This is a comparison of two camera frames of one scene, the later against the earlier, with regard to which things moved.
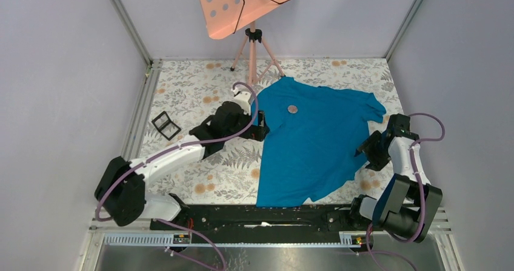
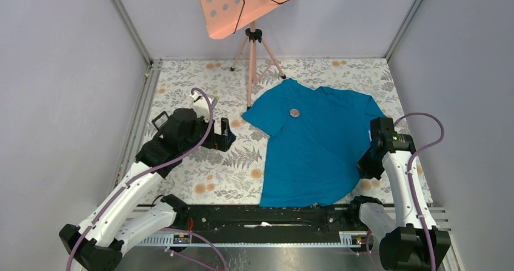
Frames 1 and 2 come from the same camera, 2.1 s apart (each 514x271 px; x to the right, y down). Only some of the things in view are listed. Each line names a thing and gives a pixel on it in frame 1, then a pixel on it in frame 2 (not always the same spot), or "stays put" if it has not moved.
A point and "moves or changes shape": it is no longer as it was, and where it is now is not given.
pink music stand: [228, 5] stays put
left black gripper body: [243, 122] -> [217, 140]
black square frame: [168, 122] stays put
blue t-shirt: [318, 139] stays put
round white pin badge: [292, 109] moves or changes shape
